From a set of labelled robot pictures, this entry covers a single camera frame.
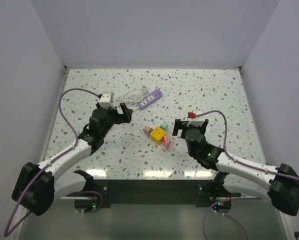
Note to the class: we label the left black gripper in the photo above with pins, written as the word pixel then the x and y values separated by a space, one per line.
pixel 123 118

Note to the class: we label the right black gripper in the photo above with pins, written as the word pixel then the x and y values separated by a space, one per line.
pixel 182 125

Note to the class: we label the green plug adapter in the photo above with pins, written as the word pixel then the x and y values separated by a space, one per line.
pixel 164 126

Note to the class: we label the pink plug adapter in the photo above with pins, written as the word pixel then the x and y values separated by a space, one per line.
pixel 166 141

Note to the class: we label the yellow cube socket adapter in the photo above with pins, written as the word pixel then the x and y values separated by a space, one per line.
pixel 157 135

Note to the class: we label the brown plug adapter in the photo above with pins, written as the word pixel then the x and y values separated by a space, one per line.
pixel 147 130

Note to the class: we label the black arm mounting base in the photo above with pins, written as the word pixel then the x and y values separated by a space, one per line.
pixel 200 193

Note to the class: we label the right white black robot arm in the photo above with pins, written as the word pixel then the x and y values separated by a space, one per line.
pixel 279 184

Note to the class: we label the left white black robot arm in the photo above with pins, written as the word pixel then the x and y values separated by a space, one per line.
pixel 38 185

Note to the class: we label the purple power strip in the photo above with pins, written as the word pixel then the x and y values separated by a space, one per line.
pixel 150 99

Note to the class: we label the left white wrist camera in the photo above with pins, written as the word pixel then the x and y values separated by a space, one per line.
pixel 109 98

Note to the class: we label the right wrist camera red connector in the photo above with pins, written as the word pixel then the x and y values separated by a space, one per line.
pixel 196 118

